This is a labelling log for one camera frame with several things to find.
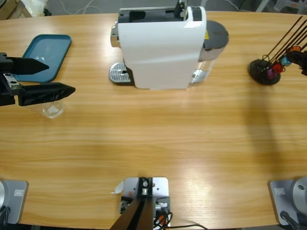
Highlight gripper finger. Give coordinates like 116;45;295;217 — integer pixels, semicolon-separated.
286;51;307;76
17;82;76;107
11;56;50;76

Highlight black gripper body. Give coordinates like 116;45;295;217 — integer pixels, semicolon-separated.
0;52;24;107

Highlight clear glass cup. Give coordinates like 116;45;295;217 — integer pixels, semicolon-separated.
28;100;66;119

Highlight white capsule coffee machine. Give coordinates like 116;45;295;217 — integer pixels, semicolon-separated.
109;0;230;91

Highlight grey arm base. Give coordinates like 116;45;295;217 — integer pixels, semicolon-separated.
268;176;307;226
0;179;29;225

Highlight red coffee capsule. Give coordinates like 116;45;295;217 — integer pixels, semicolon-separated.
272;62;285;74

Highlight teal rectangular tray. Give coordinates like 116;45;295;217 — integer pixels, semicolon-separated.
12;34;72;83

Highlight black capsule holder with rods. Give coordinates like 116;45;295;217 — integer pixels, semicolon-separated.
248;15;307;86

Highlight cardboard box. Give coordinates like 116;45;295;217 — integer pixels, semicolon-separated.
0;0;32;21

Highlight white plastic bag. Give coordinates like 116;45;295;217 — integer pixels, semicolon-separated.
20;0;49;18

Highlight white paper tag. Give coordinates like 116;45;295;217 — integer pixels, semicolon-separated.
110;181;124;195

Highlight white floor cable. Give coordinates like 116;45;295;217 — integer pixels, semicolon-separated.
59;0;111;15

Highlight black base cable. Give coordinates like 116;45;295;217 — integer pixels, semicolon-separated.
0;206;12;225
279;210;301;230

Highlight orange and black cable bundle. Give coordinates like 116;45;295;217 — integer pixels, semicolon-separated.
153;210;173;229

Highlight thin black cable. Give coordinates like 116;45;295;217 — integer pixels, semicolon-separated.
169;223;207;230

